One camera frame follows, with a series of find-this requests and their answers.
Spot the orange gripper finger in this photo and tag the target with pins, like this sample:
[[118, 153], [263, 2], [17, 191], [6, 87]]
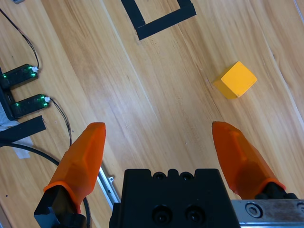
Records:
[[240, 156], [83, 156]]

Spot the yellow wooden cube block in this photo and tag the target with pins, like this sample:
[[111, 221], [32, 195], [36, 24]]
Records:
[[237, 79]]

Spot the black tape strip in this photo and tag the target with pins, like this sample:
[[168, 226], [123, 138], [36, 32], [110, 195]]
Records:
[[26, 128]]

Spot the black dongle with green lights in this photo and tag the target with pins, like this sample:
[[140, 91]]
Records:
[[19, 74], [29, 105]]

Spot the black usb hub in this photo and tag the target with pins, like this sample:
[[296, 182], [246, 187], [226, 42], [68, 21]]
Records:
[[5, 99]]

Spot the black tape rectangle outline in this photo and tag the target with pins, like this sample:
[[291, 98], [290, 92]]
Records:
[[164, 22]]

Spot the silver aluminium bracket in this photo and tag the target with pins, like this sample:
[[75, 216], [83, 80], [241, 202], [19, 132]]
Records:
[[107, 183]]

